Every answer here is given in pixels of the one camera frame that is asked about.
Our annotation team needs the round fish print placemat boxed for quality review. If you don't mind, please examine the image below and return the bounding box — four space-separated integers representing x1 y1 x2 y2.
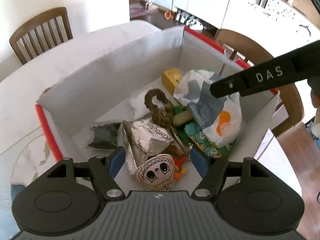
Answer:
10 127 59 205

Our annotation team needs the wooden dining chair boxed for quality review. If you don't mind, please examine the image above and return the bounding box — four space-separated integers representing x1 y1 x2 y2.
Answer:
214 29 303 137
9 7 73 65

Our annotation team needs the silver snack wrapper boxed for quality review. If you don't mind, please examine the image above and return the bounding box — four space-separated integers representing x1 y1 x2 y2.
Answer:
122 119 173 177

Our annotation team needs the row of shoes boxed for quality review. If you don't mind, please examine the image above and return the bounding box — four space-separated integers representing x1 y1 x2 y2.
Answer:
164 9 204 30

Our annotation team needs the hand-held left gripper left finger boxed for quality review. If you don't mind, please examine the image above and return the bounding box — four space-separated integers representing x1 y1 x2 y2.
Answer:
37 147 126 202

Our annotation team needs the black foil packet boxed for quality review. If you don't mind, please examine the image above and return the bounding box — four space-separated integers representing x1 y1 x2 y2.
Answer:
87 122 122 151

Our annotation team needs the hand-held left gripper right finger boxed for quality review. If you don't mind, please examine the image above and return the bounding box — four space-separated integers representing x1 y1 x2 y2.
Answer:
191 148 274 202

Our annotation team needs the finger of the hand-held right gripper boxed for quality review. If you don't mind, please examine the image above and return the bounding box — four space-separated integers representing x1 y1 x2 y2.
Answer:
211 72 250 98

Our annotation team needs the brown braided ring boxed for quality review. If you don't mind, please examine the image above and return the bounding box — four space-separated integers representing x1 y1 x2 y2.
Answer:
144 88 175 128

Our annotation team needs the red orange toy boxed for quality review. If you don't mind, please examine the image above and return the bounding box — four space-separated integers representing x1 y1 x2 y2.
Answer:
174 155 188 180

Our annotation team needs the patterned door rug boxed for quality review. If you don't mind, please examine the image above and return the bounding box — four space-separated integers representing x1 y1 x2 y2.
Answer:
130 2 157 18

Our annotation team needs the white plastic bag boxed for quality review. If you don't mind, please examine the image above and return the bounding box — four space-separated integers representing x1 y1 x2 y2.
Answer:
173 69 242 148

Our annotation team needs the red cardboard box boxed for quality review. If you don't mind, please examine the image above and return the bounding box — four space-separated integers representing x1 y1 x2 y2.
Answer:
35 26 282 180

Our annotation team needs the small yellow box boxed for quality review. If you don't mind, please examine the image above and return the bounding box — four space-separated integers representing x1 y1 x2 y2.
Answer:
161 68 187 94

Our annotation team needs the plush face doll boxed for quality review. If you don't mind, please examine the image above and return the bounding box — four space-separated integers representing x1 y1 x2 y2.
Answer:
134 154 177 192

